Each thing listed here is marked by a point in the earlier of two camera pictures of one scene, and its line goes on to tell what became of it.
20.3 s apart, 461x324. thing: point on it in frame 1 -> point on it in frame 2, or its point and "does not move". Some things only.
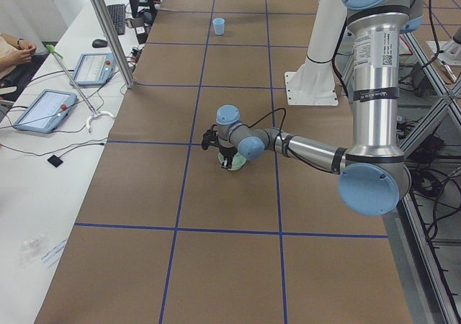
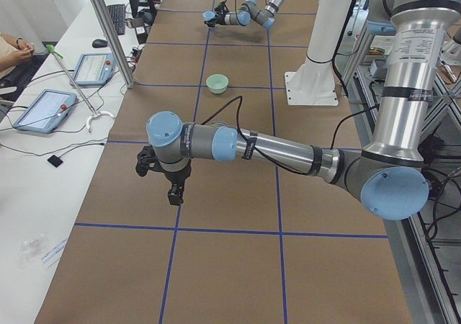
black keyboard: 117,12 does not move
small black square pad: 55,160 does not move
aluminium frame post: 112,29 does not move
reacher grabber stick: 94,114 does not move
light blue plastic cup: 218,25 -> 209,15
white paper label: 52,256 does not move
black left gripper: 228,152 -> 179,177
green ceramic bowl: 238,163 -> 217,83
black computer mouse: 99,43 does not move
